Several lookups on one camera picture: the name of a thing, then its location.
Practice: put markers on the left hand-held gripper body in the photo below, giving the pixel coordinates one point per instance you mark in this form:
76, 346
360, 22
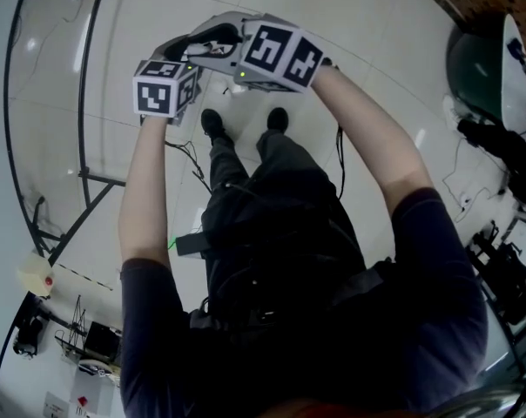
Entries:
154, 96

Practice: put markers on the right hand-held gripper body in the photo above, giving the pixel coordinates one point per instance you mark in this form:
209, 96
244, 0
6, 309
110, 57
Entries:
267, 46

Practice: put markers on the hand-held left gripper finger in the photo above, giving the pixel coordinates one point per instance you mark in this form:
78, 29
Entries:
163, 50

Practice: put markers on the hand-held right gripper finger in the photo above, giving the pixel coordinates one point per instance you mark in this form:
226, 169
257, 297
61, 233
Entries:
228, 19
221, 61

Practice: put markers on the person's right forearm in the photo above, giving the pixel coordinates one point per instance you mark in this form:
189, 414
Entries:
367, 137

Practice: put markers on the person's left forearm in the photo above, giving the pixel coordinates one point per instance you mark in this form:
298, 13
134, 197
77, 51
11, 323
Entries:
143, 190

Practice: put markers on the person's left black shoe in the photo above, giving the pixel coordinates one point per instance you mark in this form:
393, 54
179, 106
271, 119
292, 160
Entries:
213, 122

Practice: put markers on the person's black shoe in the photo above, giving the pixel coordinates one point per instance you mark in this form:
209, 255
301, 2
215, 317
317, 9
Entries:
277, 119
213, 122

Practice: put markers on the person's right black shoe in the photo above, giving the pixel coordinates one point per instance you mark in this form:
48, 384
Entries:
277, 119

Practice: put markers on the person's left leg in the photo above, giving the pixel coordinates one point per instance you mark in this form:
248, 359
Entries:
226, 163

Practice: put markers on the person's leg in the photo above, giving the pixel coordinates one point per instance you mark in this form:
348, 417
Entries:
285, 159
226, 163

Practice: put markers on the person's right leg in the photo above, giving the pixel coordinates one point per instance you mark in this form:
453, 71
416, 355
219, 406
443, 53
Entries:
285, 159

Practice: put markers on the black chest-mounted device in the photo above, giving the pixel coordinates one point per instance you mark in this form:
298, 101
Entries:
191, 245

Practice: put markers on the striped floor tape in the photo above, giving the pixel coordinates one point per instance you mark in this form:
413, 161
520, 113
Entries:
84, 276

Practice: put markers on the dark green round bin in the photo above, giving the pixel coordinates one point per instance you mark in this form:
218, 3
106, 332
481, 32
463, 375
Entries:
472, 72

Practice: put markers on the beige box with red button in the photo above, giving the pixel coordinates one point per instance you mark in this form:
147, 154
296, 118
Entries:
32, 272

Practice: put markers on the white round table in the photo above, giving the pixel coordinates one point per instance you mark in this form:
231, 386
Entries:
511, 103

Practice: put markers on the black box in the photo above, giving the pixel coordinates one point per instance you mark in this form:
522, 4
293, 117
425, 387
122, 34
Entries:
102, 342

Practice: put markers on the white floor plug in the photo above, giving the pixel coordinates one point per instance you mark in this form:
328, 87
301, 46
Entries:
466, 202

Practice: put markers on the black office chair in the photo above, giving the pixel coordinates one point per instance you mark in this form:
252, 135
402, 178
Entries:
28, 333
502, 277

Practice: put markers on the person's dark shirt torso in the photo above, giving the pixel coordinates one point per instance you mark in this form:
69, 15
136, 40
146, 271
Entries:
376, 320

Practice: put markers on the white box red label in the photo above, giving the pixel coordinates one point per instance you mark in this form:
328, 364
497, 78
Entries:
93, 390

